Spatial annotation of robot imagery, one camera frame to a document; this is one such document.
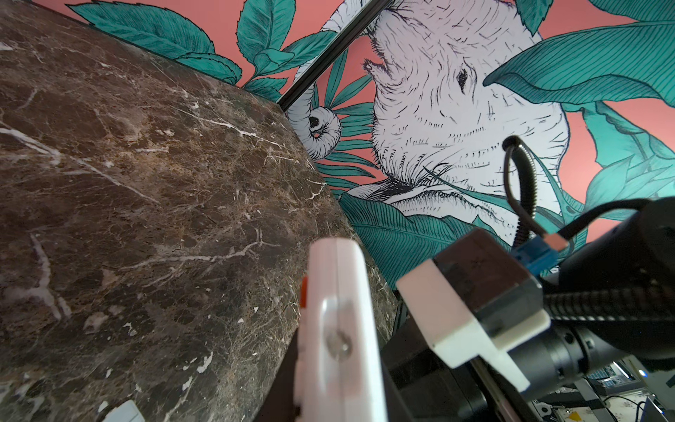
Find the white remote control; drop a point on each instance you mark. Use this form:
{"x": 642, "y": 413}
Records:
{"x": 338, "y": 368}

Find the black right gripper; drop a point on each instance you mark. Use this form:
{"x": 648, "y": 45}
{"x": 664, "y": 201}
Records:
{"x": 432, "y": 391}

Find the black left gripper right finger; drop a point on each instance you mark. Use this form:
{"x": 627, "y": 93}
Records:
{"x": 396, "y": 409}

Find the white battery cover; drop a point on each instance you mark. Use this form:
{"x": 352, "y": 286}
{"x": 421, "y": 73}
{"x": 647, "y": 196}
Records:
{"x": 126, "y": 412}

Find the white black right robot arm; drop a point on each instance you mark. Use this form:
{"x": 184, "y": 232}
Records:
{"x": 610, "y": 295}

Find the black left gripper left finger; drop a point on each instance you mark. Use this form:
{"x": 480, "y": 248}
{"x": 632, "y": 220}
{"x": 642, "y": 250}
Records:
{"x": 279, "y": 403}

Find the black right corner frame post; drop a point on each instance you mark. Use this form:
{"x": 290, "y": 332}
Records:
{"x": 355, "y": 26}

